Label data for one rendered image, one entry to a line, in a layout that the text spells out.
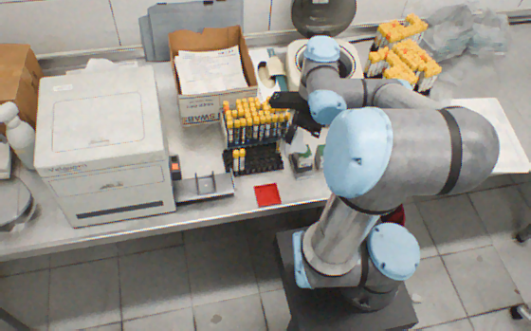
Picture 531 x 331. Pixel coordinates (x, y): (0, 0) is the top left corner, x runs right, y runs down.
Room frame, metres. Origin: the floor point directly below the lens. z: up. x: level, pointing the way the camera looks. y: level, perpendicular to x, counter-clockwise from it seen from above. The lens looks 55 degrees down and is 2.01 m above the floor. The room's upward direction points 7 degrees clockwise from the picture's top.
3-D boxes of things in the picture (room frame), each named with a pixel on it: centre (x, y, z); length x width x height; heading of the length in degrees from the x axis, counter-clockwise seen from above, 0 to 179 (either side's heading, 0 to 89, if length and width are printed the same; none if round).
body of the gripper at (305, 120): (0.78, -0.10, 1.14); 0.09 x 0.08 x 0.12; 68
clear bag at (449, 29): (1.42, -0.61, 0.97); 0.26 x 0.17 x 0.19; 124
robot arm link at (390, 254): (0.41, -0.28, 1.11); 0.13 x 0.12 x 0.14; 99
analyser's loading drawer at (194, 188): (0.64, 0.18, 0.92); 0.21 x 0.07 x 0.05; 108
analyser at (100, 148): (0.67, 0.39, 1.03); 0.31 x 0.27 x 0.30; 108
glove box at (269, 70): (1.09, 0.02, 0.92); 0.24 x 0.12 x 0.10; 18
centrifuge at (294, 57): (1.10, -0.16, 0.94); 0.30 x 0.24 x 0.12; 9
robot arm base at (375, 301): (0.42, -0.28, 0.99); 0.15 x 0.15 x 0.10
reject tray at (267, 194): (0.67, -0.02, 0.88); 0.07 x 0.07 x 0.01; 18
